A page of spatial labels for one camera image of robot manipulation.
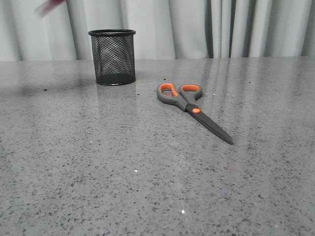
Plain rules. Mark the grey orange scissors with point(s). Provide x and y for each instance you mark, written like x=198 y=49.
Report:
x=185 y=98

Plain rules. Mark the pink marker pen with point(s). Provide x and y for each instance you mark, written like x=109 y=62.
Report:
x=47 y=6

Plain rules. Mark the black mesh pen holder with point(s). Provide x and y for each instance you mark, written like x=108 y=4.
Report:
x=113 y=55

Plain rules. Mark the grey curtain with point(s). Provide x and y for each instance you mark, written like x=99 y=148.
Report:
x=165 y=29

